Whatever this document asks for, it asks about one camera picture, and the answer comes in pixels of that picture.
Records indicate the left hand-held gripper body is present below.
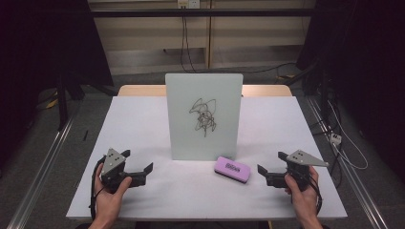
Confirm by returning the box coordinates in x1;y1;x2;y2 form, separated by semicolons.
100;147;132;195

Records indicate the white wall socket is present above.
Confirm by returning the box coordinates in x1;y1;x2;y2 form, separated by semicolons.
177;0;202;10

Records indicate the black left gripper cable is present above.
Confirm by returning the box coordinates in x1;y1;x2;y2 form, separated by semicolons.
89;156;107;220

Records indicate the purple whiteboard eraser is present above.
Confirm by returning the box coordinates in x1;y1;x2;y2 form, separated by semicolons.
213;156;251;184

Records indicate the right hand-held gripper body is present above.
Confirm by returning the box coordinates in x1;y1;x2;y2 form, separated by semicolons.
285;149;330;193

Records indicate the wooden table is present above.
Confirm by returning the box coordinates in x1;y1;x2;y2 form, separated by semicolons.
117;84;293;97

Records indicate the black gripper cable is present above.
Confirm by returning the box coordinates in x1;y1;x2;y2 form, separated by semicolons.
89;156;107;220
308;173;323;216

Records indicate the black curtain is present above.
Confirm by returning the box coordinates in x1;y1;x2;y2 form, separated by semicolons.
0;0;115;179
295;0;405;175

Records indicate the black metal stand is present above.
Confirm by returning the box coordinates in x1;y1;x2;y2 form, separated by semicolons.
54;71;116;132
283;61;335;135

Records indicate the white table cover sheet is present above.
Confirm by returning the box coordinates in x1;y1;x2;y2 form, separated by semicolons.
66;95;349;222

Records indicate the upright white whiteboard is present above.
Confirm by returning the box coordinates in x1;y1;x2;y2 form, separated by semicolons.
164;73;244;161

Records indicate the white floor cable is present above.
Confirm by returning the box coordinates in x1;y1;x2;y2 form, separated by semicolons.
327;99;370;171

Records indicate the black hanging cable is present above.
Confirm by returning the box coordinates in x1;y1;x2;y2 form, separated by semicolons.
180;15;199;74

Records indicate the black horizontal metal bar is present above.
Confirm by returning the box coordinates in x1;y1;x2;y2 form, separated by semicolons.
90;8;317;18

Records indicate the person's left hand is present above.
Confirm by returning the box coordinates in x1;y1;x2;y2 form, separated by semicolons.
94;163;134;223

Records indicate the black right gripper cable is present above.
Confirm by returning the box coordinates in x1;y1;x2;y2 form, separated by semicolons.
308;173;323;216

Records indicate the person's right hand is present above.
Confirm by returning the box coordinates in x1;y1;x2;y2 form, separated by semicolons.
284;166;323;221

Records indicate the aluminium floor rail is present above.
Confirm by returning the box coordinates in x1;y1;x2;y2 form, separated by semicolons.
305;95;390;229
6;109;80;229

